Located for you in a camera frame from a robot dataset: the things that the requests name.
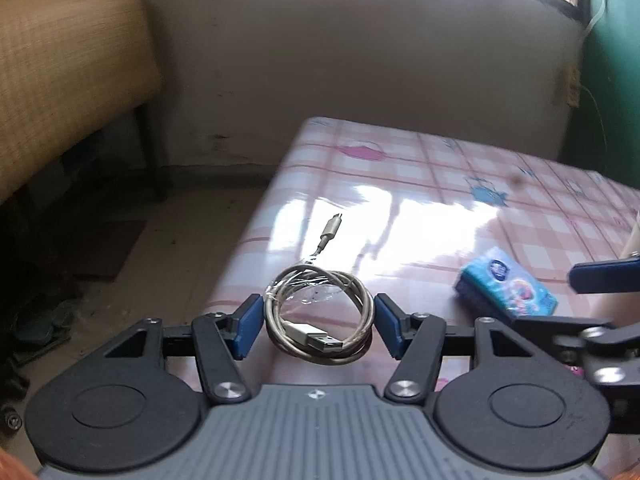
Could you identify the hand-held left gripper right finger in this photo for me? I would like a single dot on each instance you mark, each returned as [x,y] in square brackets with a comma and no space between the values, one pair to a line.
[387,325]

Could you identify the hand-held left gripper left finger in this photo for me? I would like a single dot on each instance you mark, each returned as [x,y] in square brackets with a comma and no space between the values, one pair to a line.
[248,327]

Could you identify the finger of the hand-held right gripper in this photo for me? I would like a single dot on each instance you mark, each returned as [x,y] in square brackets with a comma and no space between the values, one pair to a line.
[620,355]
[605,275]

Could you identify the blue tissue packet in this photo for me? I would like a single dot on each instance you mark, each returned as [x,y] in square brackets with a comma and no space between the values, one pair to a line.
[500,280]

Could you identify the pink checked tablecloth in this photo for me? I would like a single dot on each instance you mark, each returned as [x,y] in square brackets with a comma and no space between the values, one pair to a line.
[425,210]

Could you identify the green door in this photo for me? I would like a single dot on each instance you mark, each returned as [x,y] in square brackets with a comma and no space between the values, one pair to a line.
[615,85]

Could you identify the dark green slippers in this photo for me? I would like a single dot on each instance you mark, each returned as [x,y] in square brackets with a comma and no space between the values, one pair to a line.
[45,325]

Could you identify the woven mat covered chair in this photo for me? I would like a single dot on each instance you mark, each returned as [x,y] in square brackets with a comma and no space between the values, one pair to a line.
[65,75]

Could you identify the wall socket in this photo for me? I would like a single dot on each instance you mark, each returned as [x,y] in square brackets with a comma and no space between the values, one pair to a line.
[572,87]

